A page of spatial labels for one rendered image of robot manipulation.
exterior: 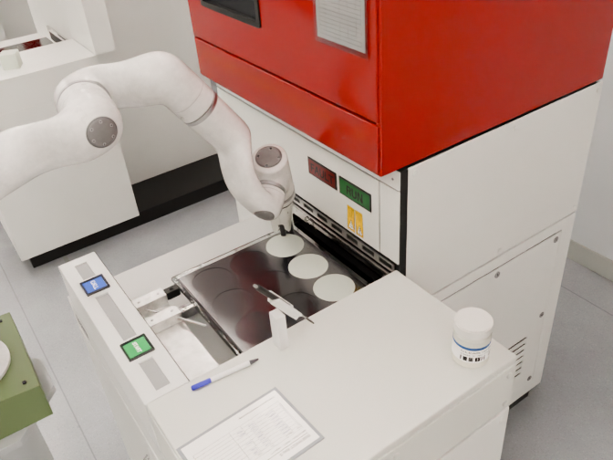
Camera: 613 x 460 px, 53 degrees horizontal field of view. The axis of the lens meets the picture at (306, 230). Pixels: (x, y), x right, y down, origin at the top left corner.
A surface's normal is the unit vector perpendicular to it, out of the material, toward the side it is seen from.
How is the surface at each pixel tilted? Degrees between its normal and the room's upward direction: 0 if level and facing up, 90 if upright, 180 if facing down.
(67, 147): 101
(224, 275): 0
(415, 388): 0
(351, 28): 90
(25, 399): 90
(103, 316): 0
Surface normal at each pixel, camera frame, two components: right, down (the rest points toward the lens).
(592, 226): -0.82, 0.38
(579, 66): 0.58, 0.43
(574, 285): -0.07, -0.82
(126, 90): -0.40, 0.72
